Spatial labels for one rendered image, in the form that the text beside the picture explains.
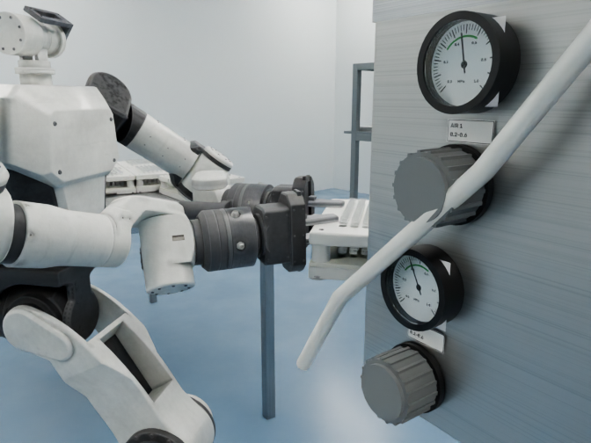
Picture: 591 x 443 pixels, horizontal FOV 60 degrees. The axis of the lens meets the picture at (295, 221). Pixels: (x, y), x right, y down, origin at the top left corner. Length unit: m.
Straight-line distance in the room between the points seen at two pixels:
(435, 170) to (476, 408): 0.11
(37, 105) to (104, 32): 4.44
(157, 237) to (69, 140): 0.30
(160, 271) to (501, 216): 0.54
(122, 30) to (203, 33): 0.89
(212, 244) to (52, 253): 0.20
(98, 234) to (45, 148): 0.30
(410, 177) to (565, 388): 0.10
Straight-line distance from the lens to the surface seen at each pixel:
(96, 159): 1.01
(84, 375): 1.05
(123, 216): 0.66
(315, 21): 6.90
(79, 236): 0.62
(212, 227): 0.70
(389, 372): 0.24
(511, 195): 0.21
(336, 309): 0.26
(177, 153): 1.21
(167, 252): 0.70
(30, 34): 0.98
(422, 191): 0.21
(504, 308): 0.23
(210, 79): 5.85
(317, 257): 0.74
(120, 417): 1.08
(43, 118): 0.90
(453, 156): 0.21
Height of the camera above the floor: 1.25
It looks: 14 degrees down
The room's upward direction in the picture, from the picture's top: straight up
